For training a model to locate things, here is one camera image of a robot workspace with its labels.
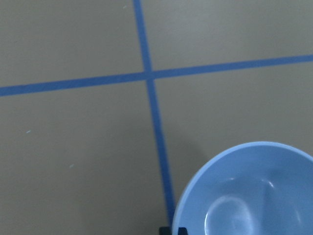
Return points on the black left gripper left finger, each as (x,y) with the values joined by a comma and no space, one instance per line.
(164,231)

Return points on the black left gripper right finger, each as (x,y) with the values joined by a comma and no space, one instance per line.
(182,231)

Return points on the blue bowl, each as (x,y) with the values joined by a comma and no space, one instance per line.
(256,188)

